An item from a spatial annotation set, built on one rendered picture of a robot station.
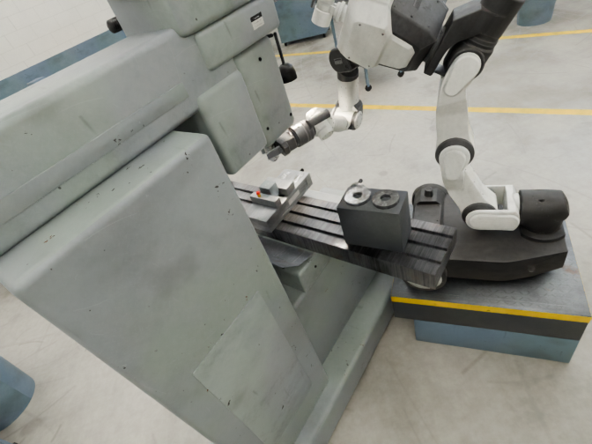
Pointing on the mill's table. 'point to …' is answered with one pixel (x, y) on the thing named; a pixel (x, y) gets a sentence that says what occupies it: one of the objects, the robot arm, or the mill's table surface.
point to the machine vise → (280, 204)
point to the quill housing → (265, 88)
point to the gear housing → (236, 32)
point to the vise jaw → (283, 185)
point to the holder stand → (375, 218)
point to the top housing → (170, 14)
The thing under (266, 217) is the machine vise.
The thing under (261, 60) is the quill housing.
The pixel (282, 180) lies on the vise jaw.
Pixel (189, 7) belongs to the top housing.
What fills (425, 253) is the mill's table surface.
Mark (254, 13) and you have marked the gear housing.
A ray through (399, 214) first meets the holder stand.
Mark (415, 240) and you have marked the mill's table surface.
